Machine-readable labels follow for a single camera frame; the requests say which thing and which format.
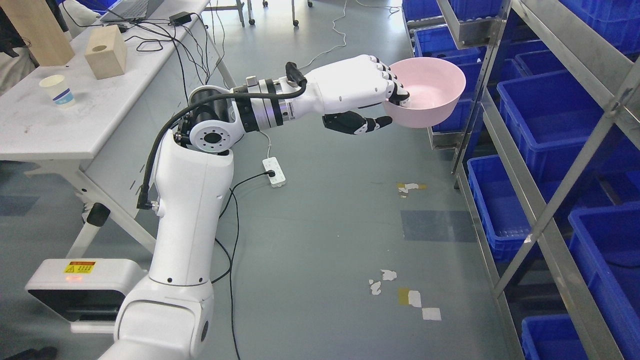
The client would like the wooden block with hole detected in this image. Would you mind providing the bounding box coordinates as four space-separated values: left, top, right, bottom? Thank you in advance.
84 24 127 80

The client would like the steel storage shelf rack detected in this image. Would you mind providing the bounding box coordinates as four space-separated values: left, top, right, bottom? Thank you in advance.
403 0 639 360

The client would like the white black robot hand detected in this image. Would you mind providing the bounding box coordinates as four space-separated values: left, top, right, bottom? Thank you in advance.
285 54 410 135

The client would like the paper cup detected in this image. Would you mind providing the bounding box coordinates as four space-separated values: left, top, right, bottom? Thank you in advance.
38 74 76 109

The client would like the white power strip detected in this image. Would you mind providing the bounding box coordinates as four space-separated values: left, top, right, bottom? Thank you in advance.
262 157 287 188

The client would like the white desk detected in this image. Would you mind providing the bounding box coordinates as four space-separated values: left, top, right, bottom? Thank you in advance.
0 16 220 252

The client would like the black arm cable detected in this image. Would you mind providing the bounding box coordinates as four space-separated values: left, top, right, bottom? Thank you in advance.
136 61 307 210

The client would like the pink plastic bowl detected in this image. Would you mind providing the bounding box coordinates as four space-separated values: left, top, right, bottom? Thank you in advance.
382 57 467 129

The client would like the white robot base unit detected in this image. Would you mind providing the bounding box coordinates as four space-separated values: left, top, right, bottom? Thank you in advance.
25 259 147 334

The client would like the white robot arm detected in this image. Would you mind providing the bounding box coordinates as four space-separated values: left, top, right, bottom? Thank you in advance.
101 75 308 360

